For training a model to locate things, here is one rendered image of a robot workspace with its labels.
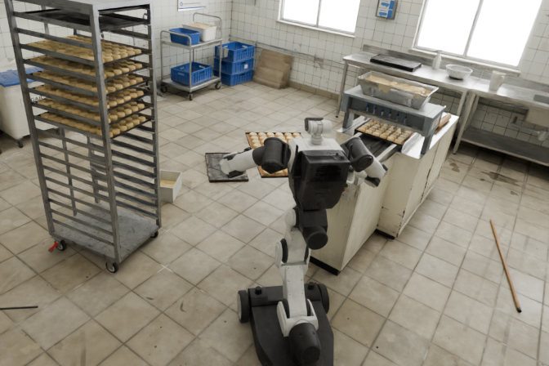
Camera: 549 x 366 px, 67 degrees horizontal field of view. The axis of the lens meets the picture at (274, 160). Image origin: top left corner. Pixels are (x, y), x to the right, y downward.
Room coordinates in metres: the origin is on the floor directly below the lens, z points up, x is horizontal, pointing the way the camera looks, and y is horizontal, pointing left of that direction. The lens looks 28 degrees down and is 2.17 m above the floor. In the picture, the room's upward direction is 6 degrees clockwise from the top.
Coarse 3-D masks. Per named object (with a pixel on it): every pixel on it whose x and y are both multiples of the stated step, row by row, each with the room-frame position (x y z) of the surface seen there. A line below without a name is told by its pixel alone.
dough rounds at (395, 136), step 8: (376, 120) 3.34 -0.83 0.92; (360, 128) 3.11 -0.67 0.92; (368, 128) 3.14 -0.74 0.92; (376, 128) 3.16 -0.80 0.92; (384, 128) 3.18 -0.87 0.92; (392, 128) 3.20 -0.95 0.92; (400, 128) 3.22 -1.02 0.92; (384, 136) 3.00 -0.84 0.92; (392, 136) 3.02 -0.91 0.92; (400, 136) 3.04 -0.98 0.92; (408, 136) 3.10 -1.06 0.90; (400, 144) 2.93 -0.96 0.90
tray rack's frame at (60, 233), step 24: (48, 0) 2.24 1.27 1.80; (72, 0) 2.19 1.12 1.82; (96, 0) 2.28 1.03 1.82; (120, 0) 2.36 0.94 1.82; (144, 0) 2.51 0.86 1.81; (24, 72) 2.36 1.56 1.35; (24, 96) 2.35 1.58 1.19; (72, 192) 2.58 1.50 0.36; (96, 192) 2.77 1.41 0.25; (48, 216) 2.34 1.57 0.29; (120, 216) 2.62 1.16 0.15; (72, 240) 2.29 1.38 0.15; (96, 240) 2.32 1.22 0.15; (120, 240) 2.34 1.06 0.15; (144, 240) 2.39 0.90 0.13
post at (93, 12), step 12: (96, 12) 2.16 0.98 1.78; (96, 24) 2.15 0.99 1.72; (96, 36) 2.14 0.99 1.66; (96, 48) 2.14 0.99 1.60; (96, 60) 2.14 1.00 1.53; (96, 72) 2.14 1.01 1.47; (96, 84) 2.15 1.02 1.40; (108, 120) 2.16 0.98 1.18; (108, 132) 2.16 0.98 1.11; (108, 144) 2.15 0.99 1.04; (108, 156) 2.14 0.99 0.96; (108, 168) 2.14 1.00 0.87; (108, 180) 2.14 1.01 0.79; (108, 192) 2.15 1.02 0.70; (120, 252) 2.16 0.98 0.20
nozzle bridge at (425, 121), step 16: (352, 96) 3.17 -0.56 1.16; (368, 96) 3.16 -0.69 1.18; (352, 112) 3.19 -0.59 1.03; (368, 112) 3.17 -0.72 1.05; (384, 112) 3.10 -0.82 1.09; (400, 112) 3.04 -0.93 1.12; (416, 112) 2.91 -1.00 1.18; (432, 112) 2.95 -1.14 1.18; (416, 128) 2.92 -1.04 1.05; (432, 128) 2.91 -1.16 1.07
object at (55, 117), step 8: (56, 120) 2.35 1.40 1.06; (64, 120) 2.35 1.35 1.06; (72, 120) 2.39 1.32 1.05; (128, 120) 2.47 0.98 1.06; (136, 120) 2.48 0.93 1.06; (144, 120) 2.52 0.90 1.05; (80, 128) 2.30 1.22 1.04; (88, 128) 2.28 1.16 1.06; (96, 128) 2.29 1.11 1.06; (112, 128) 2.32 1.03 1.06; (120, 128) 2.33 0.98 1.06; (128, 128) 2.38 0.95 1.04; (112, 136) 2.24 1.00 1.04
